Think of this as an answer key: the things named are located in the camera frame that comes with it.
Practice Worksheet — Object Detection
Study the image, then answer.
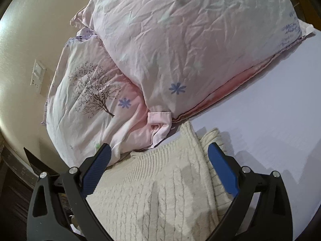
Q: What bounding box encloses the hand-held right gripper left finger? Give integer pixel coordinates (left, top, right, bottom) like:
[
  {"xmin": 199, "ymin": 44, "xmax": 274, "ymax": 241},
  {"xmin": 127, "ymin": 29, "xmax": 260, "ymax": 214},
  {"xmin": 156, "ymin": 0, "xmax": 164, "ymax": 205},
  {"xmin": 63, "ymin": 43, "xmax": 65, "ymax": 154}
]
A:
[{"xmin": 27, "ymin": 143, "xmax": 112, "ymax": 241}]

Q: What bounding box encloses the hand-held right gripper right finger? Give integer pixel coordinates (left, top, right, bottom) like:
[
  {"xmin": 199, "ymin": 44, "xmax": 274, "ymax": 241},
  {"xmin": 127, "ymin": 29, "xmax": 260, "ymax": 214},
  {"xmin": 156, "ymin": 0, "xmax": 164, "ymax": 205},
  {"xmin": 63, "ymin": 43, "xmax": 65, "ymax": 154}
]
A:
[{"xmin": 205, "ymin": 142, "xmax": 293, "ymax": 241}]

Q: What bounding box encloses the cream cable knit sweater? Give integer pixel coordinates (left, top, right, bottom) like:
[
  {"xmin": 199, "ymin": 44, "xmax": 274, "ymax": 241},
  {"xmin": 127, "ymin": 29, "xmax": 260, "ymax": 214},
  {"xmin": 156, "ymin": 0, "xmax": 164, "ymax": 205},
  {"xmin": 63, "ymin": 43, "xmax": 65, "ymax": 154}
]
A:
[{"xmin": 85, "ymin": 120, "xmax": 239, "ymax": 241}]

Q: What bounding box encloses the pink tree print pillow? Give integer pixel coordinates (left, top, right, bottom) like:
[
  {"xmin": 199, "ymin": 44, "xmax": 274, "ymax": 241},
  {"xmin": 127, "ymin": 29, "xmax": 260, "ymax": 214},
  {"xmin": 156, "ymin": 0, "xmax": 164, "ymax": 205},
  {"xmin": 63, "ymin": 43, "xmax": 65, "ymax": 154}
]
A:
[{"xmin": 41, "ymin": 28, "xmax": 176, "ymax": 167}]

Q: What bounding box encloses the white bed sheet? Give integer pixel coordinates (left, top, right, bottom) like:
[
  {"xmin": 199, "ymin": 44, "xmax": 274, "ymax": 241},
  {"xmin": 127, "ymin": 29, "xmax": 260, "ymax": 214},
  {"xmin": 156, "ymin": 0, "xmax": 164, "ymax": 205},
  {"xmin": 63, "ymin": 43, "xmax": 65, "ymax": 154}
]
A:
[{"xmin": 160, "ymin": 29, "xmax": 321, "ymax": 241}]

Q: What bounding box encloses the pink floral pillow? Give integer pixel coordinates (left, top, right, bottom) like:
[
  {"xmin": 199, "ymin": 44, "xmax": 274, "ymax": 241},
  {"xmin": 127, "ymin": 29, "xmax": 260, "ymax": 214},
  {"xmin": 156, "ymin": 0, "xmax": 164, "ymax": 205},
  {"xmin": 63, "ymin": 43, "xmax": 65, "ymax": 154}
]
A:
[{"xmin": 70, "ymin": 0, "xmax": 315, "ymax": 124}]

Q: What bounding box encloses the dark bed frame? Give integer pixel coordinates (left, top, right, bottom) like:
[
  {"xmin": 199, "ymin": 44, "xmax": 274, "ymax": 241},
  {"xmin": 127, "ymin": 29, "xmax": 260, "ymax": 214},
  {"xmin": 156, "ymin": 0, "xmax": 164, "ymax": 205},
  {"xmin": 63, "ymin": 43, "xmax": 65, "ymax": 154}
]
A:
[{"xmin": 0, "ymin": 141, "xmax": 76, "ymax": 241}]

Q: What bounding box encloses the white wall switch plate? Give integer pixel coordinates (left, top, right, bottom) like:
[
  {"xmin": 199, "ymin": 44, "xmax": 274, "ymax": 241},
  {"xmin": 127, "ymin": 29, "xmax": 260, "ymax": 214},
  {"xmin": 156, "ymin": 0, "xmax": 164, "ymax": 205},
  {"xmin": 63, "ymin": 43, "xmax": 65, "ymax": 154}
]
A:
[{"xmin": 30, "ymin": 59, "xmax": 47, "ymax": 93}]

